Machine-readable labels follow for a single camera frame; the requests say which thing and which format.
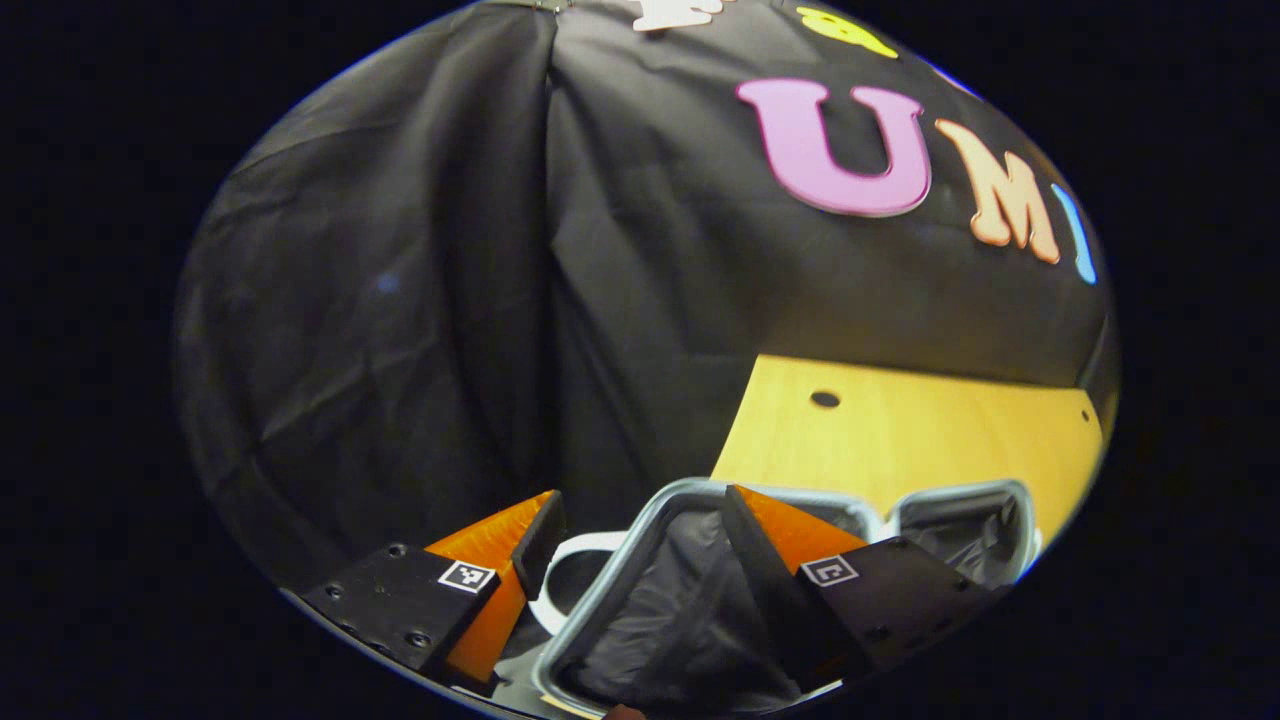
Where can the white suitcase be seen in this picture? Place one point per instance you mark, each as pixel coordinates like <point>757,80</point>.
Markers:
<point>680,600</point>

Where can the black backdrop cloth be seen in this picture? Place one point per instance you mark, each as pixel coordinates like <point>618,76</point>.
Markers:
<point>400,300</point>

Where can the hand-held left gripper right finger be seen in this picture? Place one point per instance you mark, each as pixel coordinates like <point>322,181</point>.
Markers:
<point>765,580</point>

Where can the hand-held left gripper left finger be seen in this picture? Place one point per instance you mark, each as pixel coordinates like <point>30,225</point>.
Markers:
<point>540,535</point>

